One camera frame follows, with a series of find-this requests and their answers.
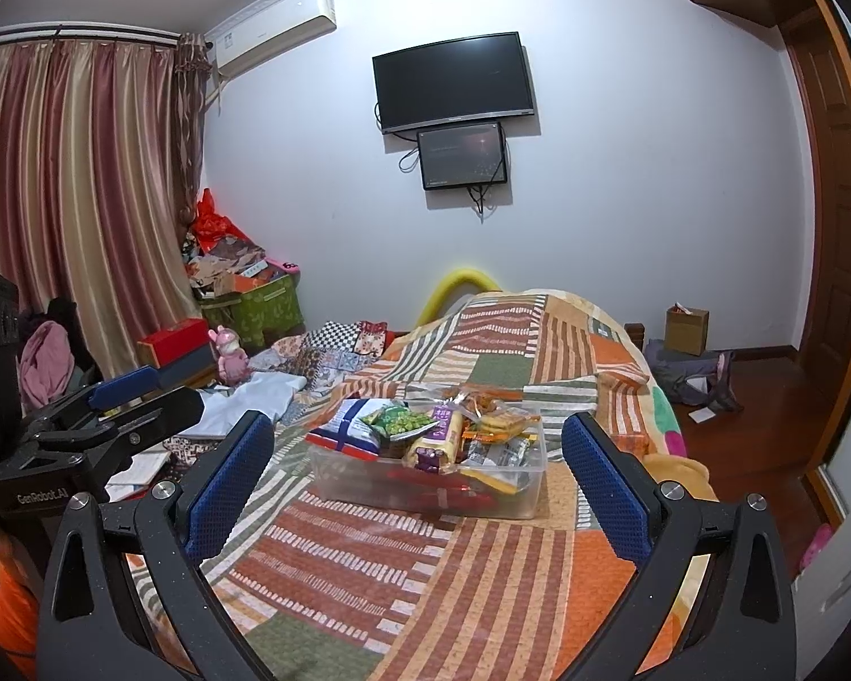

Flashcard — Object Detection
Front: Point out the orange cracker packet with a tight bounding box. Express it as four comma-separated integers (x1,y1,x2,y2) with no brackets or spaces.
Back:
462,407,542,444

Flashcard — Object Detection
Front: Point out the small black wall monitor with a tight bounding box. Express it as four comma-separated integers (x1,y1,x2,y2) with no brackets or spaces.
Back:
417,122,509,192

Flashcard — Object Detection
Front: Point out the grey bag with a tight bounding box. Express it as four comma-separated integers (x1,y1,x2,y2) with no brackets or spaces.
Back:
642,338,746,414

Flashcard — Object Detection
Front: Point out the pink slipper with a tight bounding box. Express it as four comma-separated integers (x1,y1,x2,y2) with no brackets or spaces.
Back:
798,523,835,575

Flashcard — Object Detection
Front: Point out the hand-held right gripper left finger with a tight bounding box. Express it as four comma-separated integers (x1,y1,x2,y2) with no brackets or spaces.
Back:
35,410,277,681

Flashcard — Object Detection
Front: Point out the pink toy figure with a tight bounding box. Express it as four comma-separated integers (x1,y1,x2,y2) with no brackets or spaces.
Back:
209,325,251,388

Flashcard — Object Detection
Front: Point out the green patterned storage box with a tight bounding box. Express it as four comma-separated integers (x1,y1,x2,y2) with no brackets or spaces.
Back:
199,275,305,353

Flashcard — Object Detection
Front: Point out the yellow foam tube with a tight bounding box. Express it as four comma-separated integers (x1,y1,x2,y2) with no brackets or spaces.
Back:
415,268,504,331

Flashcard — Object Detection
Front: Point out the blue white snack packet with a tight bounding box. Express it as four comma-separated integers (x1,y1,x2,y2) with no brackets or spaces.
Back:
310,397,387,456

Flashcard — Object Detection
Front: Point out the wooden door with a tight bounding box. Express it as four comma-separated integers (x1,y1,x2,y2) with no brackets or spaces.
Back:
778,6,851,484

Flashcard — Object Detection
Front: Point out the white cabinet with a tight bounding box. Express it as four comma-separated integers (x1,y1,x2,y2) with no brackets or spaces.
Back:
787,440,851,661

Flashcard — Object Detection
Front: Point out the stack of open books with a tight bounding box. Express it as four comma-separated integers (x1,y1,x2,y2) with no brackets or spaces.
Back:
105,445,173,505

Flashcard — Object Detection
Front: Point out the clear plastic container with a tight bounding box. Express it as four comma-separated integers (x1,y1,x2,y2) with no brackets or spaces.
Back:
305,397,547,521

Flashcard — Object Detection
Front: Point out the orange clear snack bag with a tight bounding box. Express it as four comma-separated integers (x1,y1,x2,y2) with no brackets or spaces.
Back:
443,384,504,418

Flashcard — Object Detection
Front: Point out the light blue cloth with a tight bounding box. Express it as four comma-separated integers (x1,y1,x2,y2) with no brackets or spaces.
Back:
176,372,307,441

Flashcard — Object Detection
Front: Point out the grey flat box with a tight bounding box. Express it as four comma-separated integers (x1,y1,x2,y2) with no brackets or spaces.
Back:
157,347,218,389

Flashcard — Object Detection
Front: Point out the green snack packet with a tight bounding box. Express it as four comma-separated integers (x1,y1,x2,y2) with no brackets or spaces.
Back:
358,401,441,442

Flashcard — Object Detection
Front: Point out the pink cloth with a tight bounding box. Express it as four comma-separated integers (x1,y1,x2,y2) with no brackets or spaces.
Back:
18,320,76,407

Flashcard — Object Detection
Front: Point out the orange printed cloth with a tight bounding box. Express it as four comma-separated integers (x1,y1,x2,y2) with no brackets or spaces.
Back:
0,531,44,657

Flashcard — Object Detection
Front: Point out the pile of papers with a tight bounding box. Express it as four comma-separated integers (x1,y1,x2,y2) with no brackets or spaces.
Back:
183,237,285,299

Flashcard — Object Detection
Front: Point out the cardboard box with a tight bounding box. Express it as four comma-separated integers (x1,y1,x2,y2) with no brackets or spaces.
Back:
665,304,711,357

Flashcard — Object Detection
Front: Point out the red flat box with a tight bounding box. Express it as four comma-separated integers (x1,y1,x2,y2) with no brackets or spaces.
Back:
137,318,211,369

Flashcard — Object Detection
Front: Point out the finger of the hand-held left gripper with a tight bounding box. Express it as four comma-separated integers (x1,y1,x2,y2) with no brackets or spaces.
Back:
39,365,161,435
24,390,206,473

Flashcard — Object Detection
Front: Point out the silver black snack packet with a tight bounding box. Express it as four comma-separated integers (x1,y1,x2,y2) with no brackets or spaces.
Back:
462,436,540,473

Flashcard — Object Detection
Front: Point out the striped pink curtain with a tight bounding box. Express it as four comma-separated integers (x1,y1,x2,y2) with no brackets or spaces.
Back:
0,32,208,398

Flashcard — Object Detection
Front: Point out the checkered patchwork quilt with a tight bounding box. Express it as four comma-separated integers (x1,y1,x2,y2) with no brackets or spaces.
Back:
254,319,393,400

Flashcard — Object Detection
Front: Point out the red plastic bag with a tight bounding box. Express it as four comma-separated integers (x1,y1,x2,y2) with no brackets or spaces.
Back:
188,188,254,251

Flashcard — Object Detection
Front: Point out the white air conditioner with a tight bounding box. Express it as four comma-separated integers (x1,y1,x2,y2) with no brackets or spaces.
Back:
200,0,339,83

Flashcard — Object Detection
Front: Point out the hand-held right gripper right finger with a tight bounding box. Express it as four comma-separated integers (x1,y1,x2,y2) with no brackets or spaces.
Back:
560,411,799,681

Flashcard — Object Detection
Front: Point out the black wall television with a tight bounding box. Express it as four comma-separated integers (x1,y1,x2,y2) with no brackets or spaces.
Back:
372,32,538,136

